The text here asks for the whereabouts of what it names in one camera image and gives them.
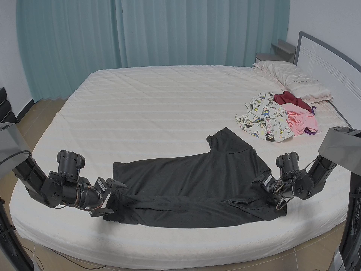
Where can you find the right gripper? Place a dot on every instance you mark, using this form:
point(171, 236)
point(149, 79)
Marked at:
point(269, 185)

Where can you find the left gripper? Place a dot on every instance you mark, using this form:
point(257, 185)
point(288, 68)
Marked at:
point(91, 199)

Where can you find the black T-shirt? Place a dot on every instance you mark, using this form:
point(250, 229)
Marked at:
point(197, 185)

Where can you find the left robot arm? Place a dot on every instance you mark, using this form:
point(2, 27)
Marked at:
point(33, 176)

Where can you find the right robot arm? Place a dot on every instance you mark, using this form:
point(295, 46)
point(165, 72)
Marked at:
point(341, 148)

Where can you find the bed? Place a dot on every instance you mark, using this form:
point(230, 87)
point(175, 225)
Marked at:
point(155, 103)

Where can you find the white printed garment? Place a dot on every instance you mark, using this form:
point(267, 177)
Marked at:
point(262, 120)

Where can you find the pink garment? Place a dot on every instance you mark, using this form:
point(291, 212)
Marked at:
point(301, 120)

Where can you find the purple garment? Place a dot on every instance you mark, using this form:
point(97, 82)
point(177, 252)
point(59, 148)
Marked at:
point(314, 109)

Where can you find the dark red garment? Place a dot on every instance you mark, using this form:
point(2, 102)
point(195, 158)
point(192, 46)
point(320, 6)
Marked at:
point(287, 98)

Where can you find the cream pillow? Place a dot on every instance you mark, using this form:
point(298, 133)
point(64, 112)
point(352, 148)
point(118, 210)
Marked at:
point(296, 78)

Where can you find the grey bedside table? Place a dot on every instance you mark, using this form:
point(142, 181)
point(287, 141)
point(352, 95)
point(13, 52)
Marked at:
point(273, 56)

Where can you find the blue-green curtain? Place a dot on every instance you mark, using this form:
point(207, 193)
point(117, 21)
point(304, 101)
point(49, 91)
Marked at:
point(70, 38)
point(203, 24)

